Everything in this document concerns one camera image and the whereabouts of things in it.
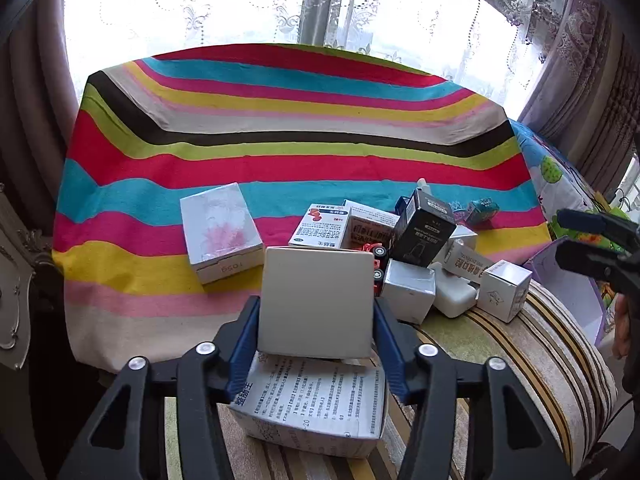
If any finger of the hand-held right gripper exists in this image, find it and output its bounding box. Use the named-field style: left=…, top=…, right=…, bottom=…
left=556, top=208, right=640, bottom=256
left=554, top=240, right=640, bottom=291

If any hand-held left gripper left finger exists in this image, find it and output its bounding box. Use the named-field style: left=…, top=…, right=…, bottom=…
left=65, top=296, right=263, bottom=480

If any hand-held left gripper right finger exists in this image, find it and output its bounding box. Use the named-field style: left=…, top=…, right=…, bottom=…
left=374, top=297, right=573, bottom=480

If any purple storage box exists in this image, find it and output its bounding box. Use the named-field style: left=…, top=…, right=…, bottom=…
left=522, top=235, right=608, bottom=347

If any person's right hand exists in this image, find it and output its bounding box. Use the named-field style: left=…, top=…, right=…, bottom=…
left=613, top=291, right=636, bottom=358

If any cartoon printed blanket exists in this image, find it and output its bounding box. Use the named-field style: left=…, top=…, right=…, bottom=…
left=510, top=119, right=633, bottom=271

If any silver grey cube box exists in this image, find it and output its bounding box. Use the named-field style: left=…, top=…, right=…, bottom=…
left=381, top=259, right=436, bottom=325

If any white box with black text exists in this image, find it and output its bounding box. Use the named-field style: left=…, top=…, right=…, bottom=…
left=229, top=350, right=388, bottom=458

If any small white box with logo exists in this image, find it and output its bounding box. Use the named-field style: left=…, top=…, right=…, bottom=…
left=476, top=259, right=533, bottom=324

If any white plastic tray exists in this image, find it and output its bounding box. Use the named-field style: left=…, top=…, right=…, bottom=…
left=432, top=262, right=483, bottom=319

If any teal box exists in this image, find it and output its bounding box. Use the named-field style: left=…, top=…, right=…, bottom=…
left=467, top=198, right=502, bottom=226

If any red toy car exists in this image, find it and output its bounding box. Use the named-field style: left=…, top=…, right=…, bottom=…
left=357, top=242, right=389, bottom=297

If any white box with red text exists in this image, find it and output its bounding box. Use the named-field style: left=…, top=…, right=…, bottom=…
left=440, top=225, right=497, bottom=282

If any striped plush cushion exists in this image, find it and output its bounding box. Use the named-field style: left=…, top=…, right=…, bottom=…
left=165, top=280, right=617, bottom=480

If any white box with pink print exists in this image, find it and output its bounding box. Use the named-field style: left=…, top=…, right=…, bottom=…
left=180, top=182, right=265, bottom=284

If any white box with brown print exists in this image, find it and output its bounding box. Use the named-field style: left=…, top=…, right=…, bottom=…
left=341, top=200, right=401, bottom=256

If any red and white medicine box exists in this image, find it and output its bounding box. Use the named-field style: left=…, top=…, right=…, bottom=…
left=288, top=203, right=351, bottom=251

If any dark blue box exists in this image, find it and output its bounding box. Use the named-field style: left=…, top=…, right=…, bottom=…
left=395, top=192, right=421, bottom=217

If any mauve patterned drape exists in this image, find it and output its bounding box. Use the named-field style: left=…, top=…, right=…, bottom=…
left=0, top=0, right=83, bottom=241
left=517, top=0, right=640, bottom=206

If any colourful striped cloth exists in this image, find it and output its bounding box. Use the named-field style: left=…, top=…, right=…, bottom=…
left=52, top=42, right=551, bottom=376

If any cream carved cabinet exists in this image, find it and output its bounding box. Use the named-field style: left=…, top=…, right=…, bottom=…
left=0, top=182, right=37, bottom=372

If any white lace curtain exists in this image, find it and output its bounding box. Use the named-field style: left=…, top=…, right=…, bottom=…
left=62, top=0, right=556, bottom=128

